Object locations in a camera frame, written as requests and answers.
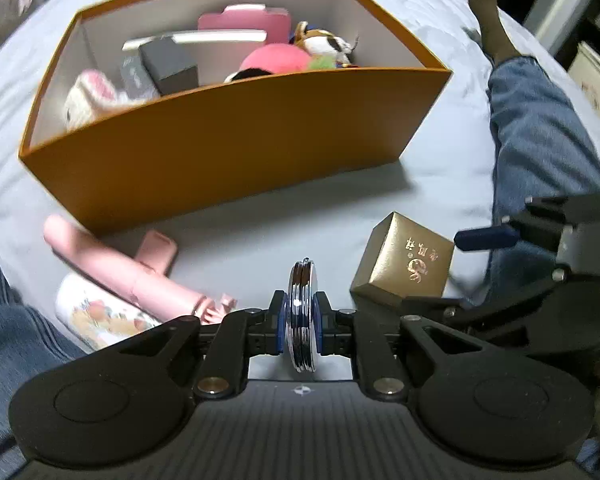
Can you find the gold cube gift box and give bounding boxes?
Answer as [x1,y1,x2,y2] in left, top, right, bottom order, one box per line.
[350,211,454,308]

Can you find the pink fluffy pompom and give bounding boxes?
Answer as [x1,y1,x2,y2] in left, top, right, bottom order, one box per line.
[225,44,311,82]

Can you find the brown bear plush blue hat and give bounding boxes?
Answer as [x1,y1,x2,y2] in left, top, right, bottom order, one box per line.
[289,21,358,67]

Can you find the dark grey textured box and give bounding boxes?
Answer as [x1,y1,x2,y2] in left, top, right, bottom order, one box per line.
[138,37,199,96]

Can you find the pink leather pouch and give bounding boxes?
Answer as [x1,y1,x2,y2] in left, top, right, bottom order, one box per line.
[197,3,291,44]

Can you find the light blue bed sheet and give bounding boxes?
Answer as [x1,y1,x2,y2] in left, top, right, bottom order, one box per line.
[0,0,494,340]

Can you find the person's right leg jeans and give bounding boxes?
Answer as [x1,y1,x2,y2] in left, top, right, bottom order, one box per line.
[467,0,600,302]

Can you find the person's leg jeans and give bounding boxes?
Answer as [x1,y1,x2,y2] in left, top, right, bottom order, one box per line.
[0,268,85,479]
[467,0,600,302]

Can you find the floral printed tube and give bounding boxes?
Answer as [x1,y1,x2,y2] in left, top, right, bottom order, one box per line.
[55,273,160,351]

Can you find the cream storage bin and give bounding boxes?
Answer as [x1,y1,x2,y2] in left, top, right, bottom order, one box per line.
[568,42,600,118]

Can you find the orange cardboard storage box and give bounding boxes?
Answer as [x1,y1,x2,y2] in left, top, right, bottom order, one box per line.
[19,0,451,234]

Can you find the green fluffy pompom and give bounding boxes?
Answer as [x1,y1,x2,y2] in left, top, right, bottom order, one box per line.
[306,55,338,70]

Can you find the person's left leg jeans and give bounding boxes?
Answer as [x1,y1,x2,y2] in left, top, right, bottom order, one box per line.
[0,268,85,479]

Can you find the white pink bunny plush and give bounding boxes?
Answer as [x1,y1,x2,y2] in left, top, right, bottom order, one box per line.
[62,70,145,130]

